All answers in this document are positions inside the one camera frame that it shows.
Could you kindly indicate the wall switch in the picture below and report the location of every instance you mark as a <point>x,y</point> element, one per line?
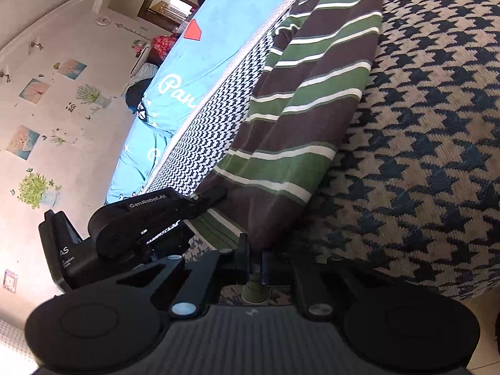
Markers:
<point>9,279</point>

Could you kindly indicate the pastel wall picture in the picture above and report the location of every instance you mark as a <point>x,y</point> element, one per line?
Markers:
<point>34,90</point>
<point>22,142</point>
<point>72,68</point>

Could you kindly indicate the light green pillow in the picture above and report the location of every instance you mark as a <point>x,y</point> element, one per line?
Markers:
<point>146,72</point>

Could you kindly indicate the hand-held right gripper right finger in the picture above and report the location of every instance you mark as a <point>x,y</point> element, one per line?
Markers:
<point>265,267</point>

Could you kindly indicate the lavender wall sticker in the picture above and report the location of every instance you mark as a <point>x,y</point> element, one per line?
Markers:
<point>93,95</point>

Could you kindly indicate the green brown striped shirt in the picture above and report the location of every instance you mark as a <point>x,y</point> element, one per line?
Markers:
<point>304,105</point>

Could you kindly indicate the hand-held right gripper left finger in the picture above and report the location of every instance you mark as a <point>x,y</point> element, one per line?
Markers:
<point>244,259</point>

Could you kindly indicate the green plant wall sticker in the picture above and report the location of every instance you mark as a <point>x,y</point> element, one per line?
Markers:
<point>35,189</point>

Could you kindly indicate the dim wooden doorway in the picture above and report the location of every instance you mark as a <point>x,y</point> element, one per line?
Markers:
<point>168,7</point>

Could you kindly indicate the blue printed sofa cover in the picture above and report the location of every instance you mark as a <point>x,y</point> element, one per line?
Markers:
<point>218,47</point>

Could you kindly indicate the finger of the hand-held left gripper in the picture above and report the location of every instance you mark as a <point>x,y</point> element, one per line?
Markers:
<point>205,199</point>

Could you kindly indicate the dark blue jacket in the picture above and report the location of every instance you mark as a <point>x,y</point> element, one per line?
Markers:
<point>134,93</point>

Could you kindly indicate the red floral cloth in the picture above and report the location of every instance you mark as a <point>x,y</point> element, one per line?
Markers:
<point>164,45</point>

